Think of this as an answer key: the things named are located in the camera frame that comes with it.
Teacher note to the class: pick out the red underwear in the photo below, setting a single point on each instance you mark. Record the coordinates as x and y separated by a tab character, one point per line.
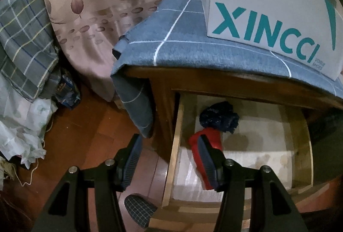
213	139

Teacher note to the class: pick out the grey plaid bedding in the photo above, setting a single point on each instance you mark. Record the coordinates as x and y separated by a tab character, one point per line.
24	42

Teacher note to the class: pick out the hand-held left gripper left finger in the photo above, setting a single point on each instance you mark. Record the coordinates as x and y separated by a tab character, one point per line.
132	159

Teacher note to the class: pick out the wooden drawer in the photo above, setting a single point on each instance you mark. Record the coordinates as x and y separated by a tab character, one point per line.
254	146

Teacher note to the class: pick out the blue snack packet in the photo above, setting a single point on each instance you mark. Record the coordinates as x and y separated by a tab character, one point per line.
67	90

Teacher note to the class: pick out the dark checked slipper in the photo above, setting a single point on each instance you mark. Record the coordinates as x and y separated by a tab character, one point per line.
136	208

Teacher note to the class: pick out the white crumpled cloth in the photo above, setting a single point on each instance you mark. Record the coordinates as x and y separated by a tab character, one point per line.
18	119

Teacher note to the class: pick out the blue checked cloth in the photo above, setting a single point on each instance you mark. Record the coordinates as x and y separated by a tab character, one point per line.
201	55

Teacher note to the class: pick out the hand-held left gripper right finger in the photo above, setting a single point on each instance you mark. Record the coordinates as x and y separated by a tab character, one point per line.
207	165

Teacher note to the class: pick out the navy underwear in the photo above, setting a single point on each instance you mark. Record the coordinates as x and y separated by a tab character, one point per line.
219	116

